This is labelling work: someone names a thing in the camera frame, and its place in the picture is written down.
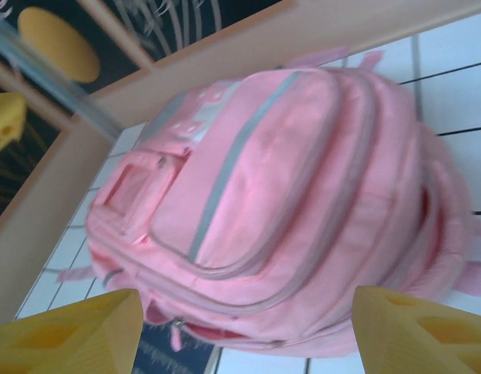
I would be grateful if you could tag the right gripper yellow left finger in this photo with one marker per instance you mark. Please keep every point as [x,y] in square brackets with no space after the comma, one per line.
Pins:
[68,339]

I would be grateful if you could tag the aluminium frame post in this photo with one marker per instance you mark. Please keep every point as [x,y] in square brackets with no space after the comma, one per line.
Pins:
[68,89]

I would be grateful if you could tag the pink student backpack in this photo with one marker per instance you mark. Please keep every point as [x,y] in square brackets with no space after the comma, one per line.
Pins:
[283,175]

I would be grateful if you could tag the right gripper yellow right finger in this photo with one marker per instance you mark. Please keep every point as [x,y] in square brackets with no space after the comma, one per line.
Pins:
[419,339]

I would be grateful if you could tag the thick navy book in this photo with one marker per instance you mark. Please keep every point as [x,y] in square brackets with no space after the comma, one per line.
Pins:
[166,350]

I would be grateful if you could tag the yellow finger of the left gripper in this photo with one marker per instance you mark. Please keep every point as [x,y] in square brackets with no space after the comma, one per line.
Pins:
[6,121]

